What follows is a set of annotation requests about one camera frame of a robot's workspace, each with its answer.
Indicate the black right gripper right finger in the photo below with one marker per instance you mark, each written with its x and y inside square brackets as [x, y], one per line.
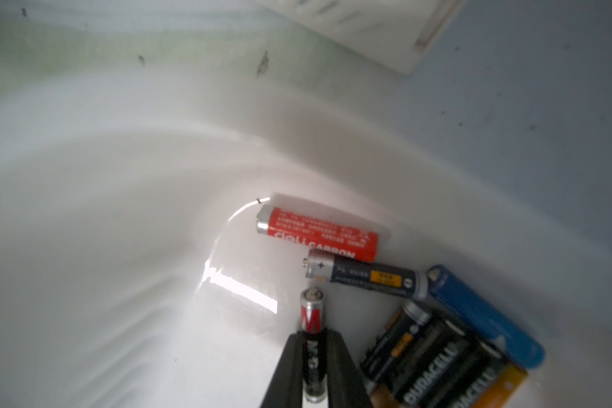
[345, 386]

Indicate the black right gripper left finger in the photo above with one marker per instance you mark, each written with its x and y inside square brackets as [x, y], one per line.
[285, 389]

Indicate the copper black Duracell battery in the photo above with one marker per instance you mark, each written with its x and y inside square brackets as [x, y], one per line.
[422, 366]
[467, 378]

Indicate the white plastic storage tray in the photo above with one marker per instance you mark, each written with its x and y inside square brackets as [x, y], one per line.
[132, 274]

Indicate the dark navy battery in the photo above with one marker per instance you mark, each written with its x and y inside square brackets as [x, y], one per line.
[375, 277]

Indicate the red silver-tip battery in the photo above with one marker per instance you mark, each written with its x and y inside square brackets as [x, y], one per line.
[351, 242]

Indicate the orange yellow battery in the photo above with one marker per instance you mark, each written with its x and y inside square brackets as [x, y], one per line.
[502, 389]

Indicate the blue Huatai battery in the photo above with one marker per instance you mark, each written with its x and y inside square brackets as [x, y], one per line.
[458, 298]

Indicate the beige file organizer rack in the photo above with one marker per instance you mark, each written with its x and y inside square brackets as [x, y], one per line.
[394, 34]

